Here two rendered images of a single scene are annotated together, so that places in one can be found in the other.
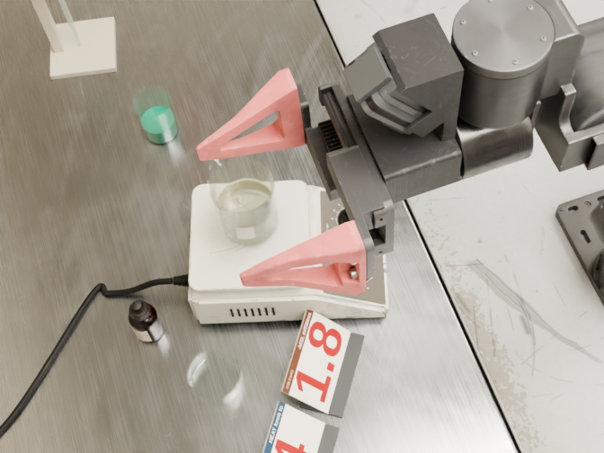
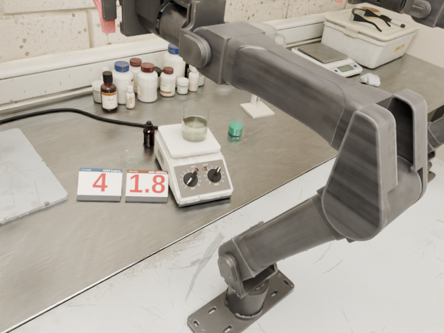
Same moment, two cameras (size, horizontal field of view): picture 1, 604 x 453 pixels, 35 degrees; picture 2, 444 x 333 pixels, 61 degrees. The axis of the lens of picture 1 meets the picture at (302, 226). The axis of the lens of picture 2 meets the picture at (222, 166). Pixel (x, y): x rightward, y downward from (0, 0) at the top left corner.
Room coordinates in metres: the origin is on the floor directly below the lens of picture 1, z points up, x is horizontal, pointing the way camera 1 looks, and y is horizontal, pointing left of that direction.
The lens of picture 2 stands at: (0.11, -0.60, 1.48)
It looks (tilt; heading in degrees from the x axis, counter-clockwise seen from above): 38 degrees down; 56
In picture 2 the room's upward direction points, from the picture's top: 9 degrees clockwise
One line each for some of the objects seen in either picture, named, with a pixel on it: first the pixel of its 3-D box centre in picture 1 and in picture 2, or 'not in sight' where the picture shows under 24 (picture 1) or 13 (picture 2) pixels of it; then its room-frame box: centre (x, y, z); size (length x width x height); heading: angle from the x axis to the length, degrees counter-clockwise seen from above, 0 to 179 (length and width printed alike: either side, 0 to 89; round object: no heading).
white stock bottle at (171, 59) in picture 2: not in sight; (174, 65); (0.58, 0.48, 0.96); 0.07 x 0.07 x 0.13
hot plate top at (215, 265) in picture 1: (249, 235); (188, 138); (0.44, 0.05, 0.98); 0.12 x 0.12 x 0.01; 85
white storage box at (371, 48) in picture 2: not in sight; (367, 36); (1.58, 0.58, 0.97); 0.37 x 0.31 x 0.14; 16
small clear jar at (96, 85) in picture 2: not in sight; (100, 92); (0.33, 0.43, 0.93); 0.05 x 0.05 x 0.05
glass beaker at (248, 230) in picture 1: (244, 202); (195, 121); (0.46, 0.05, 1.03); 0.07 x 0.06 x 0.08; 36
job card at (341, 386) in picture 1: (324, 362); (147, 185); (0.32, -0.01, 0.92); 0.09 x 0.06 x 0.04; 158
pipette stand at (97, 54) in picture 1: (69, 15); (260, 92); (0.77, 0.24, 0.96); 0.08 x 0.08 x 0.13; 0
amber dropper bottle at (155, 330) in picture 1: (143, 317); (148, 132); (0.39, 0.17, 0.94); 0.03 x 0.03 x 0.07
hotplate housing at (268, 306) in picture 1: (279, 253); (191, 159); (0.44, 0.03, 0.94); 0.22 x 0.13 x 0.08; 85
